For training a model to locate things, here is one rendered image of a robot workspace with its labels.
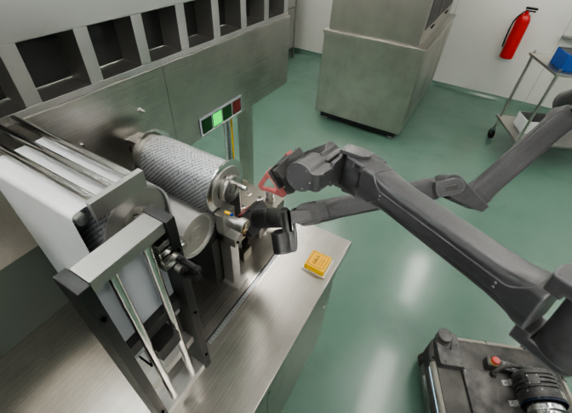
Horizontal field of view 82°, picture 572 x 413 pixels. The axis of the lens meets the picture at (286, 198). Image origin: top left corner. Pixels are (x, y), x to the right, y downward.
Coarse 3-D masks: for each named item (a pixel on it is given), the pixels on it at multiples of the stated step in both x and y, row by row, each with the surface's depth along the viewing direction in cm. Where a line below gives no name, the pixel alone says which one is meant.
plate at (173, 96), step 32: (256, 32) 127; (288, 32) 147; (192, 64) 104; (224, 64) 117; (256, 64) 134; (96, 96) 80; (128, 96) 88; (160, 96) 97; (192, 96) 109; (224, 96) 124; (256, 96) 143; (64, 128) 76; (96, 128) 83; (128, 128) 92; (160, 128) 102; (192, 128) 115; (128, 160) 96; (0, 192) 70; (0, 224) 72; (0, 256) 74
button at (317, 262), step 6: (312, 252) 111; (318, 252) 112; (312, 258) 110; (318, 258) 110; (324, 258) 110; (330, 258) 110; (306, 264) 108; (312, 264) 108; (318, 264) 108; (324, 264) 108; (312, 270) 108; (318, 270) 106; (324, 270) 106
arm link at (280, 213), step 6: (270, 210) 90; (276, 210) 88; (282, 210) 88; (288, 210) 90; (270, 216) 89; (276, 216) 88; (282, 216) 88; (288, 216) 89; (270, 222) 89; (276, 222) 88; (282, 222) 88; (288, 222) 89; (282, 228) 88; (288, 228) 89
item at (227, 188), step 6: (228, 174) 83; (222, 180) 81; (228, 180) 81; (234, 180) 83; (240, 180) 86; (222, 186) 81; (228, 186) 82; (234, 186) 84; (222, 192) 81; (228, 192) 83; (234, 192) 85; (222, 198) 82; (228, 198) 84; (234, 198) 86
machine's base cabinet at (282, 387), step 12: (324, 300) 135; (324, 312) 153; (312, 324) 131; (300, 336) 116; (312, 336) 146; (300, 348) 127; (312, 348) 164; (288, 360) 110; (300, 360) 140; (288, 372) 121; (300, 372) 159; (276, 384) 107; (288, 384) 133; (276, 396) 117; (288, 396) 148; (264, 408) 104; (276, 408) 128
